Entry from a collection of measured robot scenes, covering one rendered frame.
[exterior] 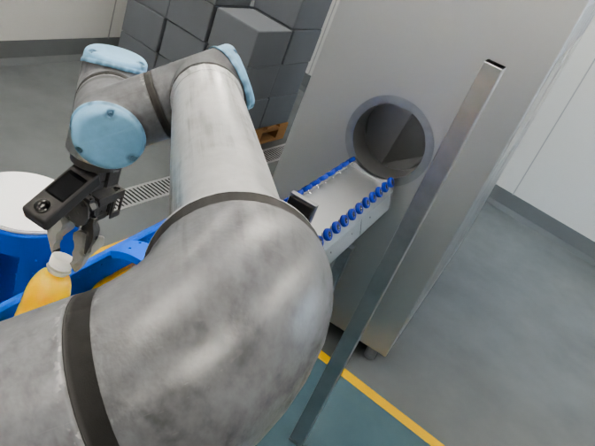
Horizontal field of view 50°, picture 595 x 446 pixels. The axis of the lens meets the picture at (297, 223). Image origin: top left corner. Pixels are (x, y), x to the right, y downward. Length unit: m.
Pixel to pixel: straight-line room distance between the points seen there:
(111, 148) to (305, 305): 0.54
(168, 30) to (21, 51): 1.12
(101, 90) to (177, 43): 3.98
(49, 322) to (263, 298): 0.10
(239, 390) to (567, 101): 5.45
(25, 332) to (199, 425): 0.10
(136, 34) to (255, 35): 1.09
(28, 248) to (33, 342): 1.41
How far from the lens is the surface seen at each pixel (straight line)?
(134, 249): 1.39
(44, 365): 0.32
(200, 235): 0.34
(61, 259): 1.13
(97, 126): 0.83
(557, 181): 5.81
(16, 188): 1.86
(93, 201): 1.05
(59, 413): 0.31
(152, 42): 4.99
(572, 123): 5.71
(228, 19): 4.52
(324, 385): 2.58
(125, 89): 0.85
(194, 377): 0.30
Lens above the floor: 2.04
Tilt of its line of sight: 29 degrees down
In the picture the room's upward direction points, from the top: 23 degrees clockwise
